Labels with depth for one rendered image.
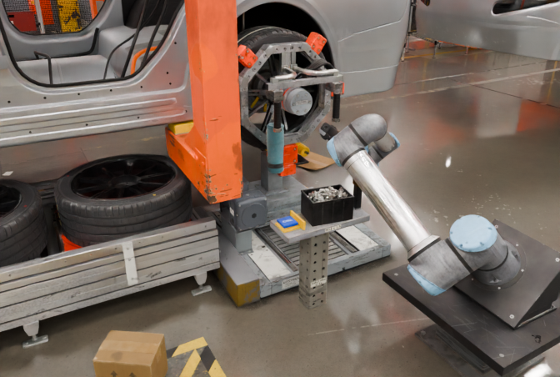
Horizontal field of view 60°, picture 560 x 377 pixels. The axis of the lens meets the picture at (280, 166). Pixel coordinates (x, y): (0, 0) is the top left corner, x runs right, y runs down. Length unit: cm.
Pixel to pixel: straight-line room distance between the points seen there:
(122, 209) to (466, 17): 347
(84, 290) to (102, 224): 29
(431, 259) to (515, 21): 297
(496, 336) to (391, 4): 193
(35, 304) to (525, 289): 193
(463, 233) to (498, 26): 292
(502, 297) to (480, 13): 306
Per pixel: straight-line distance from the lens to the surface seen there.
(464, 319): 200
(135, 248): 229
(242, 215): 246
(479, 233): 188
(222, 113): 205
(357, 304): 244
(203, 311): 241
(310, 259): 223
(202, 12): 195
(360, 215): 225
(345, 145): 200
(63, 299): 233
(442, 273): 190
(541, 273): 205
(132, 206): 230
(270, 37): 258
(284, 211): 287
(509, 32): 456
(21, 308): 233
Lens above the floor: 153
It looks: 23 degrees down
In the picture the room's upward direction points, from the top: straight up
